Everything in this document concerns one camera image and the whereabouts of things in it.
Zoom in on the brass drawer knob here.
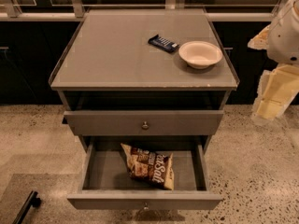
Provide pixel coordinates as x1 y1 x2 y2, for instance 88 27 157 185
143 203 150 211
141 121 150 130

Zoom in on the white bowl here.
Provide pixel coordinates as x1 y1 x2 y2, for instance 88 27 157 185
178 41 223 69

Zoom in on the metal railing with glass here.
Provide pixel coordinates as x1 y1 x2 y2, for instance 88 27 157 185
0 0 288 21

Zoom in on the black bar on floor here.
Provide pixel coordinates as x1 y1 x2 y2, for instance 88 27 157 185
12 190 41 224

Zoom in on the brass top drawer knob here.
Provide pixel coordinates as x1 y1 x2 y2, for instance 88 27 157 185
141 121 150 130

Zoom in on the grey drawer cabinet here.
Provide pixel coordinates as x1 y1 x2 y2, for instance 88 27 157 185
50 9 239 147

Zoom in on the blue snack bar wrapper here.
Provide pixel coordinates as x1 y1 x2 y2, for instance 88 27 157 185
148 35 179 53

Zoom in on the grey open middle drawer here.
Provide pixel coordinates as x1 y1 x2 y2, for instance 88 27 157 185
67 136 221 210

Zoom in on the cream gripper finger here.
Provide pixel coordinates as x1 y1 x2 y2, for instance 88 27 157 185
251 63 299 124
248 25 269 50

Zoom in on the grey top drawer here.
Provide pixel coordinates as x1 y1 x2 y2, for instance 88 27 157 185
64 110 223 136

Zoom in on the brass middle drawer knob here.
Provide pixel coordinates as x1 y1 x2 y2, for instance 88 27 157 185
143 203 150 211

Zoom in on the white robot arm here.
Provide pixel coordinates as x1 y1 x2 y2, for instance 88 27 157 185
248 0 299 123

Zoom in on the brown chip bag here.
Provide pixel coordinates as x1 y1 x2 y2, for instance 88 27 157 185
121 143 175 190

